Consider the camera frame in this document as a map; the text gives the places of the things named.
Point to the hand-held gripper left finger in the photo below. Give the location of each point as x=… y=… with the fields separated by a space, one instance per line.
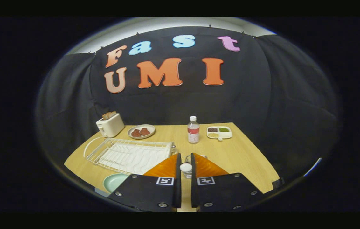
x=178 y=190

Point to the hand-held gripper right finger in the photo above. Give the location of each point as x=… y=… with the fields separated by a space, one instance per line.
x=194 y=190

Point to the metal cutlery basket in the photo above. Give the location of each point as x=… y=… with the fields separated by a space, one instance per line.
x=187 y=158

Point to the pale green plate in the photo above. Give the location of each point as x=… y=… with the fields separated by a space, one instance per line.
x=113 y=183

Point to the white divided dish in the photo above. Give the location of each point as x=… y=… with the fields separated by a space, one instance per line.
x=227 y=135

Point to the beige plate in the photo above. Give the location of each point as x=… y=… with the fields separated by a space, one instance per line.
x=152 y=129

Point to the white ribbed drain tray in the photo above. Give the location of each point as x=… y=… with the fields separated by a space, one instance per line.
x=135 y=159

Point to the clear bottle with red label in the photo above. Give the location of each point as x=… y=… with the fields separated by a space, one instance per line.
x=193 y=135

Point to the pile of yellow beans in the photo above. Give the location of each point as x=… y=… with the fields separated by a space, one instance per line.
x=213 y=135

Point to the brown meat patty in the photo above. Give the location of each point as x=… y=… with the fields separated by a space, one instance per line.
x=135 y=133
x=145 y=131

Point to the pile of green beans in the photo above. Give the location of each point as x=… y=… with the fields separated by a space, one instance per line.
x=224 y=129

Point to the black table clamp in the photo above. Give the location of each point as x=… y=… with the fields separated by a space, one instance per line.
x=278 y=183

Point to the white toaster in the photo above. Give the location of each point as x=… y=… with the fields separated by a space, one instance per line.
x=111 y=127

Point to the brown toast slice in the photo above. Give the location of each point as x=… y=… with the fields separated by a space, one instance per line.
x=109 y=115

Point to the white and blue object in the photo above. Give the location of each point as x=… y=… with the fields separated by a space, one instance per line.
x=313 y=166

